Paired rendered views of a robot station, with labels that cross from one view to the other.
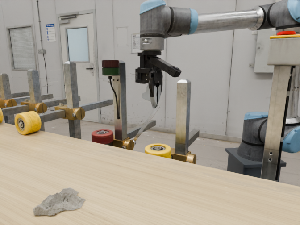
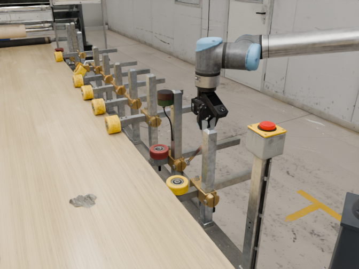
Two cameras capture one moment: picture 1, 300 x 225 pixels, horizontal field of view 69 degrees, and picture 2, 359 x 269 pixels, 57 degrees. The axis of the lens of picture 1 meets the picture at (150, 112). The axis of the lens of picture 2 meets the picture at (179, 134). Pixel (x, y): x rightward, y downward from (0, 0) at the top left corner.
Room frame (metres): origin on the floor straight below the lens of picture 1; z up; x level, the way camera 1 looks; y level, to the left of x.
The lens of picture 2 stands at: (-0.18, -0.58, 1.58)
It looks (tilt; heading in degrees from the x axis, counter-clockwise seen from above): 27 degrees down; 35
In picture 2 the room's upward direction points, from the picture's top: straight up
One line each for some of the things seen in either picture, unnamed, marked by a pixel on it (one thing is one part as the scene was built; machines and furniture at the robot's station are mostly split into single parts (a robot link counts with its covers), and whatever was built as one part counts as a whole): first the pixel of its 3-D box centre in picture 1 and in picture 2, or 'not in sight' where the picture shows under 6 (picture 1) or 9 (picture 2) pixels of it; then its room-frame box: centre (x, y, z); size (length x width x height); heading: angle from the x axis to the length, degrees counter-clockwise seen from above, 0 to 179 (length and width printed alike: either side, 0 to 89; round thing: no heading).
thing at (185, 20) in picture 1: (179, 21); (241, 55); (0.88, -0.11, 1.31); 0.12 x 0.12 x 0.09; 21
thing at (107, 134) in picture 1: (102, 145); (159, 159); (0.77, 0.18, 0.85); 0.08 x 0.08 x 0.11
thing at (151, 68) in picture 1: (149, 68); (204, 100); (0.84, 0.00, 1.14); 0.09 x 0.08 x 0.12; 62
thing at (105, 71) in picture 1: (110, 71); (164, 101); (0.76, 0.14, 1.13); 0.06 x 0.06 x 0.02
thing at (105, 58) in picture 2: not in sight; (108, 89); (1.28, 1.00, 0.87); 0.04 x 0.04 x 0.48; 62
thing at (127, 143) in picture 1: (116, 143); (173, 159); (0.81, 0.13, 0.85); 0.14 x 0.06 x 0.05; 62
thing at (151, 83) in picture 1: (152, 85); (202, 118); (0.80, -0.01, 1.08); 0.05 x 0.02 x 0.09; 152
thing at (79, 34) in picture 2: not in sight; (82, 61); (1.63, 1.66, 0.89); 0.04 x 0.04 x 0.48; 62
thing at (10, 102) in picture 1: (4, 103); (118, 87); (1.17, 0.79, 0.95); 0.14 x 0.06 x 0.05; 62
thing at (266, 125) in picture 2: (285, 35); (266, 126); (0.57, -0.34, 1.22); 0.04 x 0.04 x 0.02
